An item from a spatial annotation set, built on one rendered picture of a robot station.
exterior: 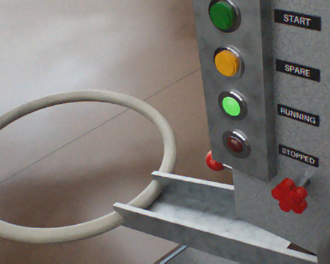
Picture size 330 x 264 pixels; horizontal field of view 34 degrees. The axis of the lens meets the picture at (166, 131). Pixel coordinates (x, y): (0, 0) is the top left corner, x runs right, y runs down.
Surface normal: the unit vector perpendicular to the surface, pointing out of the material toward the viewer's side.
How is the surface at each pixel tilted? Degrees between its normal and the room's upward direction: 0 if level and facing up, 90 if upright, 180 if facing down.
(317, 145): 90
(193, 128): 0
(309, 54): 90
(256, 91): 90
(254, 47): 90
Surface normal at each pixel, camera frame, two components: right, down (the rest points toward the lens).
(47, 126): -0.14, -0.81
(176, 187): -0.66, 0.51
